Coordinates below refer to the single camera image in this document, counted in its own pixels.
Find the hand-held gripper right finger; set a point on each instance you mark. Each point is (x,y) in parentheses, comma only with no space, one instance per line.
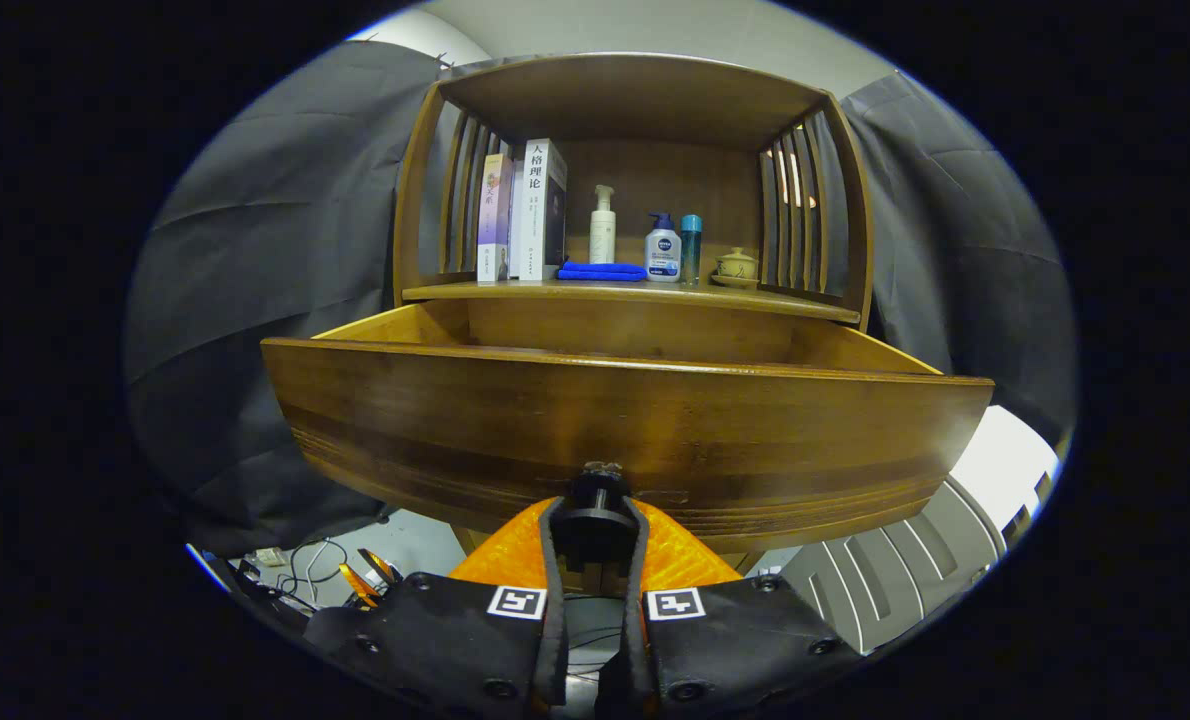
(638,640)

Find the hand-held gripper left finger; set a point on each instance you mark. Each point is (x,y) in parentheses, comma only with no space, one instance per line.
(555,640)

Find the brown wooden drawer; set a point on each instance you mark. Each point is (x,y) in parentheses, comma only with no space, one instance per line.
(655,420)

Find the wooden countertop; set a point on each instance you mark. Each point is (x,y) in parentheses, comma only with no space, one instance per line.
(455,291)

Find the brown wooden cabinet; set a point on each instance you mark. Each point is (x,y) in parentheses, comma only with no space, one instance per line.
(635,100)

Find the grey slatted panel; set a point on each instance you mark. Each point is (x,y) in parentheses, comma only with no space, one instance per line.
(855,590)

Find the white power strip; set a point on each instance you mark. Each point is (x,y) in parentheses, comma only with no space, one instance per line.
(270,556)

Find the blue folded cloth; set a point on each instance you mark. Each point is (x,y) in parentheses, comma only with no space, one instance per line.
(600,272)

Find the beige lidded teacup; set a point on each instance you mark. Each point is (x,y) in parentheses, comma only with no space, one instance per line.
(736,268)

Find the white blue-capped lotion bottle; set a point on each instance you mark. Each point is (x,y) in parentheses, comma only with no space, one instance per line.
(662,255)

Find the slim teal bottle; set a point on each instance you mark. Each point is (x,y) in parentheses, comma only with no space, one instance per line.
(691,250)

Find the white pump bottle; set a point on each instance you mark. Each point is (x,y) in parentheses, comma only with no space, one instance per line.
(603,240)

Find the white flat panel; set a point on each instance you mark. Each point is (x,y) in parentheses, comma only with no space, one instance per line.
(1000,460)

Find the purple book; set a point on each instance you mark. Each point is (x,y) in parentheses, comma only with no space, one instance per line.
(493,220)

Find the thick white book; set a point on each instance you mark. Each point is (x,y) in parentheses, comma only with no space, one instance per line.
(535,210)

